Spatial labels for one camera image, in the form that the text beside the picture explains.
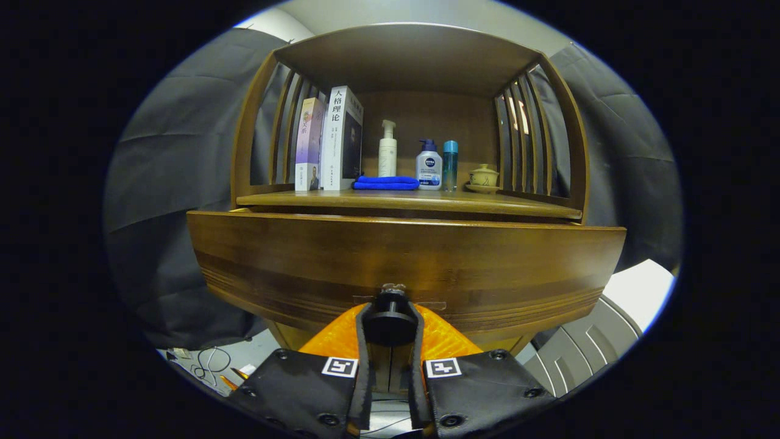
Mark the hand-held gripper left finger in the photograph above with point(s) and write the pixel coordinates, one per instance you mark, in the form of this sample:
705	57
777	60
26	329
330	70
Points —
364	366

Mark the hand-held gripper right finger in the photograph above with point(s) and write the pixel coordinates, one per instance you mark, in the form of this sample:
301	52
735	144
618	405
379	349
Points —
416	378

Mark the black round drawer knob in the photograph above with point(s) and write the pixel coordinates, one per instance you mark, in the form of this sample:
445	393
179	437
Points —
390	320

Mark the brown wooden drawer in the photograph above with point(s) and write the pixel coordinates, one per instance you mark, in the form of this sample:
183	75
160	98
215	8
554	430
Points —
396	256

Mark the brown wooden countertop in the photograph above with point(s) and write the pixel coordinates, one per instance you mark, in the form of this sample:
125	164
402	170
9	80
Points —
396	200

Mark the brown wooden cabinet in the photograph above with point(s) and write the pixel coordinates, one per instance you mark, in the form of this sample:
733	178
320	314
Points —
414	58

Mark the blue folded cloth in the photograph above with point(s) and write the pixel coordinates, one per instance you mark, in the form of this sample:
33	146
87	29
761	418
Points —
386	182

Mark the white bottle with blue cap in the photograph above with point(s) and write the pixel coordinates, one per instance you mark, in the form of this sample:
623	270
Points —
429	167

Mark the ceramic lidded teacup with saucer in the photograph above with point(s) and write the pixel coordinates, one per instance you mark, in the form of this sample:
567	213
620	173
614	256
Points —
484	178

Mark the white pump bottle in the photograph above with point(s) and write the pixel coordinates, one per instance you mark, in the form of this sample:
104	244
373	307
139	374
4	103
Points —
387	155

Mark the teal blue bottle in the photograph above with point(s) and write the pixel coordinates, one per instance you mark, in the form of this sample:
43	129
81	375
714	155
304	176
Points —
450	164

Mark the purple book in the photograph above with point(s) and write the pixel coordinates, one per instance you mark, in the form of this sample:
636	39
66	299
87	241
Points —
309	146

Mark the white book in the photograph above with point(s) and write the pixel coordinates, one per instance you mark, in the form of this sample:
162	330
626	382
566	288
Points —
341	140

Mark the black backdrop cloth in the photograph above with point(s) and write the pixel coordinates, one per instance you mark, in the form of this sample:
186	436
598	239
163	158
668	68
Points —
170	213

